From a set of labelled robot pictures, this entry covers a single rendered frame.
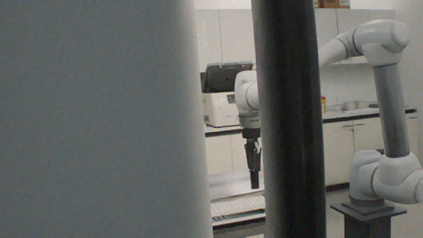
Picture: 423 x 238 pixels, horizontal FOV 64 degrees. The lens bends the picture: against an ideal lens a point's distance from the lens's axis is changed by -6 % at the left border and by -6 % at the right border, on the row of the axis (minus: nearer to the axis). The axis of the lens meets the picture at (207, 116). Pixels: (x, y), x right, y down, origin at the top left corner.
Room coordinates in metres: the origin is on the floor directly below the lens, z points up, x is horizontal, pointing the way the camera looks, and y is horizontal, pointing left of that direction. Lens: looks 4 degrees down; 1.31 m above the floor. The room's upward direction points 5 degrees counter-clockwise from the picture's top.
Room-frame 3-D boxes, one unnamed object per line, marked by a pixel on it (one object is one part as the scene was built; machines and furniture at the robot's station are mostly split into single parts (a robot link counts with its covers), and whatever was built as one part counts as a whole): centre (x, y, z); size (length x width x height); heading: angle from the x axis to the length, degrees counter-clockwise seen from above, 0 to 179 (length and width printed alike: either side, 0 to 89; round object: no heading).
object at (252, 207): (1.31, -0.06, 0.83); 0.30 x 0.10 x 0.06; 104
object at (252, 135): (1.34, -0.16, 1.11); 0.08 x 0.07 x 0.09; 14
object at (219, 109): (4.05, -0.27, 1.25); 0.62 x 0.56 x 0.69; 14
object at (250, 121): (1.34, -0.16, 1.18); 0.09 x 0.09 x 0.06
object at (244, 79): (1.33, -0.16, 1.29); 0.13 x 0.11 x 0.16; 20
